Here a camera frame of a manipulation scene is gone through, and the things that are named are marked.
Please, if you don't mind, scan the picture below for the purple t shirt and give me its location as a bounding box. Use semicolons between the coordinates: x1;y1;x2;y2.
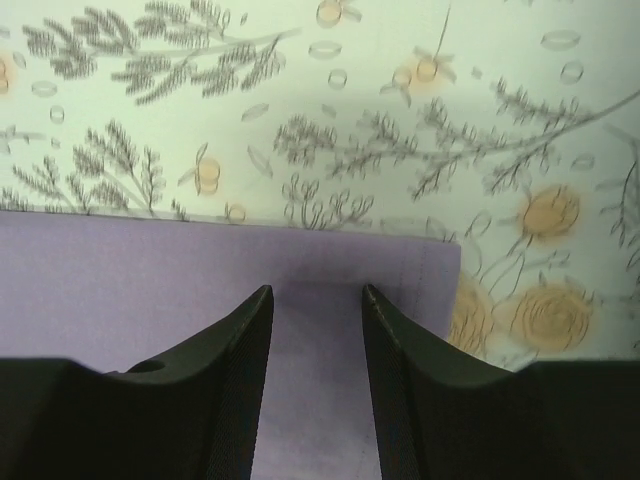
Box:
1;212;461;479

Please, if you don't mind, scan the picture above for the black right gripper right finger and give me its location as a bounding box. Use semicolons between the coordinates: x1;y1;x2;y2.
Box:
362;285;639;479

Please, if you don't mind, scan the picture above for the floral patterned table mat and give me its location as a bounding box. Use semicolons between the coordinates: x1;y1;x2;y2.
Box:
1;1;639;369

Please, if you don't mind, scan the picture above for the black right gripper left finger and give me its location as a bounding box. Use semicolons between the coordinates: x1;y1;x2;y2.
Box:
1;286;274;479

